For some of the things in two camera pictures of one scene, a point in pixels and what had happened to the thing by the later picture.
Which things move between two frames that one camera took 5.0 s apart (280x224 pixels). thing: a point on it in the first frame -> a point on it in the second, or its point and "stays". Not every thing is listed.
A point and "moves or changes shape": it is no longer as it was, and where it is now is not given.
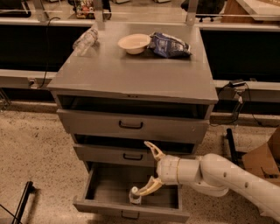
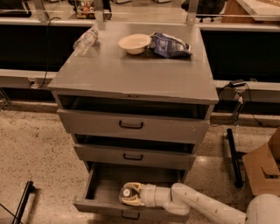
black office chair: [206, 7] stays
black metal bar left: [29, 189] stays
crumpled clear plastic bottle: [84, 44] stays
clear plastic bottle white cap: [135, 189] moves or changes shape
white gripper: [167, 170] -> [148, 194]
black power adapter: [240, 84] stays
